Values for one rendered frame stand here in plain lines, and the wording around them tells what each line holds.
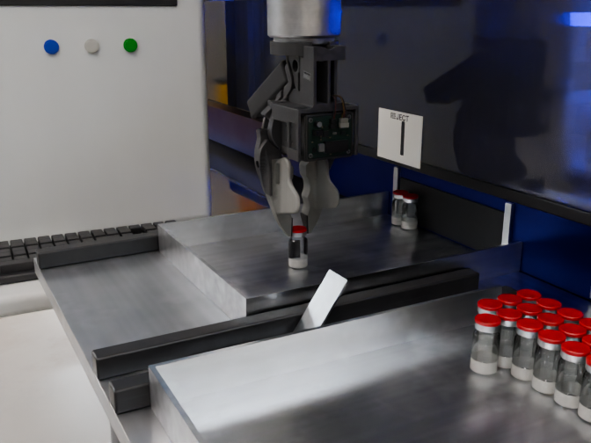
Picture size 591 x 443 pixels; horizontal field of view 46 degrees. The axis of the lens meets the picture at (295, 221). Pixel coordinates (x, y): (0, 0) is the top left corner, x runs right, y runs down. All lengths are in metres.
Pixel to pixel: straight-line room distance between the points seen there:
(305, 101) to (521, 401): 0.35
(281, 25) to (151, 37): 0.50
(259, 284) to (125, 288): 0.14
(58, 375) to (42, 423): 0.28
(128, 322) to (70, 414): 1.60
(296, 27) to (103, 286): 0.34
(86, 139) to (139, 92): 0.11
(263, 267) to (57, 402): 1.61
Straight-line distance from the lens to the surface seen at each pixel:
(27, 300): 1.00
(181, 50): 1.20
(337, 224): 0.96
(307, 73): 0.70
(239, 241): 0.89
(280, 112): 0.72
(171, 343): 0.60
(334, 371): 0.58
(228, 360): 0.55
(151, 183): 1.22
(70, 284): 0.80
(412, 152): 0.82
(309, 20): 0.70
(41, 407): 2.34
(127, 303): 0.73
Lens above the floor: 1.17
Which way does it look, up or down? 17 degrees down
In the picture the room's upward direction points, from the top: straight up
